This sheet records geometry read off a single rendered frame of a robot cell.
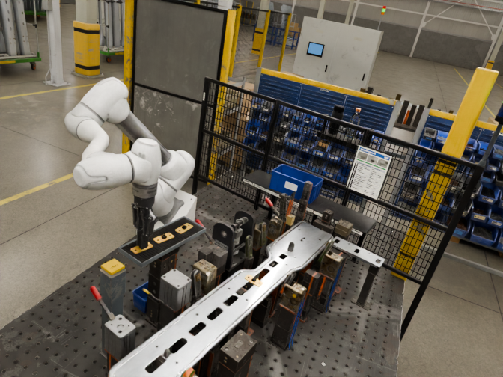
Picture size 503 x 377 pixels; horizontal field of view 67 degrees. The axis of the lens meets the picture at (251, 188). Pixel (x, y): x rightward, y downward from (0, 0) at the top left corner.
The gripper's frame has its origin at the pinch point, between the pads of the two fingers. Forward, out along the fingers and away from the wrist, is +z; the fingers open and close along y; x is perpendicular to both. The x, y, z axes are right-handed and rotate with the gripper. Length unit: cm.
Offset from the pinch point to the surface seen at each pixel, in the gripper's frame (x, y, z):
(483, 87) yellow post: 147, 70, -71
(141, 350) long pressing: -20.3, 29.3, 20.3
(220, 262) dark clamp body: 30.7, 15.9, 16.5
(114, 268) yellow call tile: -14.7, 4.2, 4.3
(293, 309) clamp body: 43, 50, 26
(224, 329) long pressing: 7.6, 41.4, 20.5
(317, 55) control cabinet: 664, -325, -10
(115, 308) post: -14.9, 5.4, 23.0
